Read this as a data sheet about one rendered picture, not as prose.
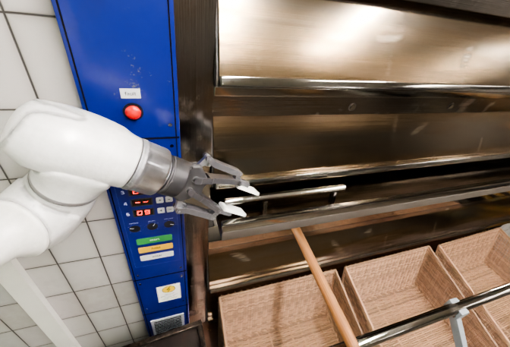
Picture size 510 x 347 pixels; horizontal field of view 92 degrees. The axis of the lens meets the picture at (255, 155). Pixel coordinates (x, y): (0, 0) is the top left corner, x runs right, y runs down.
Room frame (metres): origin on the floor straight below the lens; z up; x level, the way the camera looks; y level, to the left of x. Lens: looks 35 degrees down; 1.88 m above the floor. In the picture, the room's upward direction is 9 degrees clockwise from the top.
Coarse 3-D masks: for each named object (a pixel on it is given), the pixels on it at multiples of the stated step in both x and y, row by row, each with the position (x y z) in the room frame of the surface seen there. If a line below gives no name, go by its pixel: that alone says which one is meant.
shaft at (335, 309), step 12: (300, 228) 0.58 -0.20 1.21; (300, 240) 0.53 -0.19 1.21; (312, 252) 0.49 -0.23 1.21; (312, 264) 0.45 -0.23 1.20; (324, 276) 0.41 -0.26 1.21; (324, 288) 0.38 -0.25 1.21; (336, 300) 0.35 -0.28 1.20; (336, 312) 0.32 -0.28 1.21; (336, 324) 0.30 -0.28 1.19; (348, 324) 0.30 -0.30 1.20; (348, 336) 0.27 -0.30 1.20
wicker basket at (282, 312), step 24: (264, 288) 0.54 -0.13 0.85; (288, 288) 0.57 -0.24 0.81; (312, 288) 0.61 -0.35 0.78; (336, 288) 0.62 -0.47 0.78; (240, 312) 0.47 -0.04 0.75; (264, 312) 0.51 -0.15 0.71; (288, 312) 0.54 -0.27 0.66; (312, 312) 0.58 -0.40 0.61; (240, 336) 0.44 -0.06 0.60; (264, 336) 0.46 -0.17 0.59; (288, 336) 0.47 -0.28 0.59; (312, 336) 0.49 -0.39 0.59; (336, 336) 0.50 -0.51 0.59
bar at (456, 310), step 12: (504, 288) 0.49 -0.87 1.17; (456, 300) 0.43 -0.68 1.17; (468, 300) 0.43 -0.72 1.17; (480, 300) 0.44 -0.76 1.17; (492, 300) 0.45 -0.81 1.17; (432, 312) 0.38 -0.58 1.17; (444, 312) 0.38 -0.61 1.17; (456, 312) 0.39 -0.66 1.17; (468, 312) 0.40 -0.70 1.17; (396, 324) 0.33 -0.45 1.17; (408, 324) 0.33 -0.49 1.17; (420, 324) 0.34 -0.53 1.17; (456, 324) 0.38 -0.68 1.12; (360, 336) 0.29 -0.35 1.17; (372, 336) 0.29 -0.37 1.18; (384, 336) 0.29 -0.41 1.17; (396, 336) 0.30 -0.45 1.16; (456, 336) 0.36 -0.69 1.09
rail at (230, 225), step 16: (416, 192) 0.59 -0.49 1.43; (432, 192) 0.60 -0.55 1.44; (448, 192) 0.62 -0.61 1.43; (464, 192) 0.65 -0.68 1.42; (320, 208) 0.46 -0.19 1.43; (336, 208) 0.46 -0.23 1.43; (352, 208) 0.48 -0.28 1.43; (368, 208) 0.50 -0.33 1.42; (224, 224) 0.36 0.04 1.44; (240, 224) 0.37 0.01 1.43; (256, 224) 0.38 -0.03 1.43
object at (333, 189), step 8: (280, 192) 0.46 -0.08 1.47; (288, 192) 0.46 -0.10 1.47; (296, 192) 0.47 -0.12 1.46; (304, 192) 0.47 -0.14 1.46; (312, 192) 0.48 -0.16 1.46; (320, 192) 0.49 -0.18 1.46; (336, 192) 0.51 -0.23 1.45; (232, 200) 0.40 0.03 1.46; (240, 200) 0.41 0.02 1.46; (248, 200) 0.42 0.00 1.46; (256, 200) 0.42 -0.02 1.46; (264, 200) 0.43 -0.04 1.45; (328, 200) 0.51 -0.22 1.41; (264, 208) 0.43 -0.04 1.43
